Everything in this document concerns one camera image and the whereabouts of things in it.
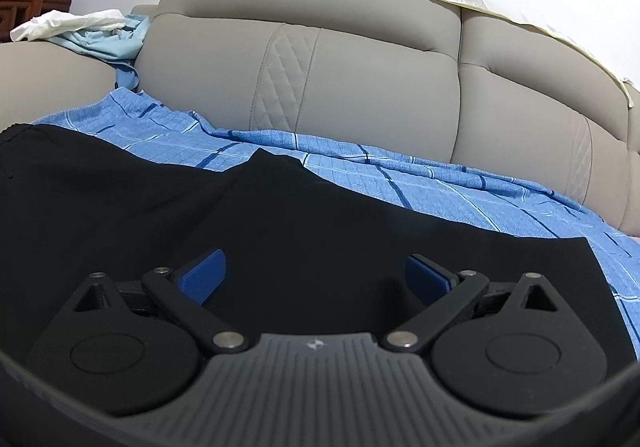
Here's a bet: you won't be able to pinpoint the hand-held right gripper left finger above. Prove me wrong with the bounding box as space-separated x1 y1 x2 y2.
70 248 250 354

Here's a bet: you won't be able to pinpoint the beige leather sofa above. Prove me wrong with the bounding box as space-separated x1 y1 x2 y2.
0 0 640 240

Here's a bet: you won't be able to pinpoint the black pants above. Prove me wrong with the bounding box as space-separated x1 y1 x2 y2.
0 124 632 373

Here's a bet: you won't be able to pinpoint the blue checked bedsheet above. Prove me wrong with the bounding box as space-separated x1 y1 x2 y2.
31 86 640 328

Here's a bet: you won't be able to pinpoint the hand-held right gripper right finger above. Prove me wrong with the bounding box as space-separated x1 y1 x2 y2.
382 253 566 354

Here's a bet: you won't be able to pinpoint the light blue garment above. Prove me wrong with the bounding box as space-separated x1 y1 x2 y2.
47 14 152 92

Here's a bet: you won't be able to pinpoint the white crumpled cloth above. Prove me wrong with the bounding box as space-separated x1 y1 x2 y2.
10 8 130 44

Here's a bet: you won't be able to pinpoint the dark wooden cabinet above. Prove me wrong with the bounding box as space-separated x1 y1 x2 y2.
0 0 74 44

